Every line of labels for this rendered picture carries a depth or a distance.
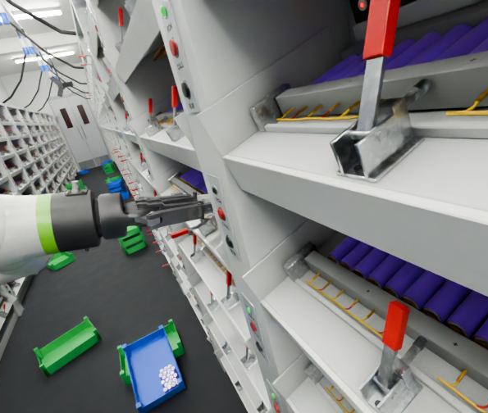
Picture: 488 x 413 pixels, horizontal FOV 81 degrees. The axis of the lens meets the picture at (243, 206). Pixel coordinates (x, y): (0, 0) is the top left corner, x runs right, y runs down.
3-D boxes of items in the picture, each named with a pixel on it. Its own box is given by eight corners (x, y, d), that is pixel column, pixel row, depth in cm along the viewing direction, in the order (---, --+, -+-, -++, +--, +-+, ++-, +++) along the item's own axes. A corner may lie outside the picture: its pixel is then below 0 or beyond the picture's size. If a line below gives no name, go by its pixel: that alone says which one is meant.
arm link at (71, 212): (67, 244, 50) (60, 267, 42) (54, 178, 47) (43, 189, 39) (106, 238, 53) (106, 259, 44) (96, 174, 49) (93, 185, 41)
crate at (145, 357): (186, 388, 129) (182, 380, 124) (142, 415, 122) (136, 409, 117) (166, 332, 150) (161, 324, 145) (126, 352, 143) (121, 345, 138)
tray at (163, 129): (212, 177, 41) (153, 86, 35) (148, 148, 94) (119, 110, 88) (312, 102, 46) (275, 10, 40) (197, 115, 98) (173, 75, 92)
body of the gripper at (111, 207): (94, 201, 42) (159, 194, 46) (96, 189, 49) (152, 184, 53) (102, 248, 44) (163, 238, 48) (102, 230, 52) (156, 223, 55)
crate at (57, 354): (47, 378, 153) (39, 367, 150) (39, 359, 168) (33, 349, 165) (102, 338, 171) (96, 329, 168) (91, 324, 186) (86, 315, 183)
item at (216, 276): (266, 369, 56) (232, 329, 50) (184, 251, 108) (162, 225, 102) (339, 298, 61) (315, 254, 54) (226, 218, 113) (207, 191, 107)
